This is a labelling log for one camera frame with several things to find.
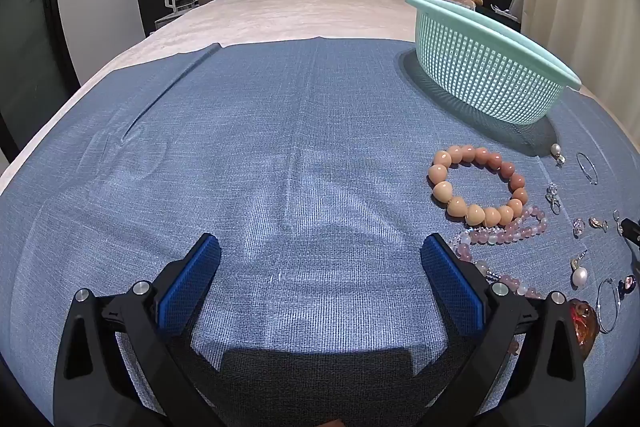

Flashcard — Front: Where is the pink bead necklace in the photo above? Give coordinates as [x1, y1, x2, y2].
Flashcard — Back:
[446, 205, 549, 355]

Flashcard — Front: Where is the crystal cluster earring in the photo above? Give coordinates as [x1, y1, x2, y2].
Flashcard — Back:
[545, 183, 563, 215]

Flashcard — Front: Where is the orange bead bracelet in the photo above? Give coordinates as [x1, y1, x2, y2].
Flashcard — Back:
[427, 145, 529, 228]

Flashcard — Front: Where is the gold earring with large pearl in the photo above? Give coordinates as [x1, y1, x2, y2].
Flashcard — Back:
[570, 252, 590, 290]

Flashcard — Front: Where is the bed with beige sheet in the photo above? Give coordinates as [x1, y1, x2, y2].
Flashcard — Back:
[0, 0, 616, 198]

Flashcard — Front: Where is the green plastic mesh basket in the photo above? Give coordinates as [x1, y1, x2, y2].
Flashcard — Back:
[404, 0, 583, 126]

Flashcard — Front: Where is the blue woven cloth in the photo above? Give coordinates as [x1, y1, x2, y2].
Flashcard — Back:
[0, 38, 640, 427]

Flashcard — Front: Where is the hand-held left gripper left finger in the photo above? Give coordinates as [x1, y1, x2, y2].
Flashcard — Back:
[52, 233, 236, 427]

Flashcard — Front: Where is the dark glass door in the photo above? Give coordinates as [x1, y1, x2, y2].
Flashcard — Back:
[0, 0, 82, 164]

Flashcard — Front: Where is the white nightstand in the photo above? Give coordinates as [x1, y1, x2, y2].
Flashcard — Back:
[154, 0, 216, 31]

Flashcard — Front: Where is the hoop earring with dark bead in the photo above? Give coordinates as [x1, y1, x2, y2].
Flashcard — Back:
[596, 274, 637, 334]

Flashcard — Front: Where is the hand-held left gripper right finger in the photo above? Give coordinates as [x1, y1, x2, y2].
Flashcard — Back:
[419, 233, 590, 427]

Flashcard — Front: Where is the thin silver hoop earring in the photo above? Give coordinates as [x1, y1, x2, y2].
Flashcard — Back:
[576, 152, 599, 184]

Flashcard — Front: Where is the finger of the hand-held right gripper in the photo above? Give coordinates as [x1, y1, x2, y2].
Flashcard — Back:
[620, 218, 640, 279]

